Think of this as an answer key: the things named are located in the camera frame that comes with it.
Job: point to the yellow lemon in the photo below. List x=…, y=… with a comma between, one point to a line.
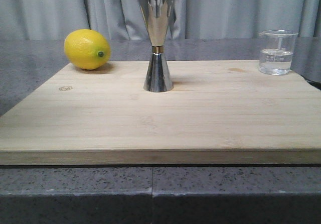
x=87, y=49

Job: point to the glass beaker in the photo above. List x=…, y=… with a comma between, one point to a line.
x=275, y=57

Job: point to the bamboo cutting board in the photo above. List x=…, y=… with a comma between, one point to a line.
x=219, y=112

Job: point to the steel double jigger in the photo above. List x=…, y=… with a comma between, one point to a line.
x=156, y=15

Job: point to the grey curtain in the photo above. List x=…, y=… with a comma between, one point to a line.
x=191, y=19

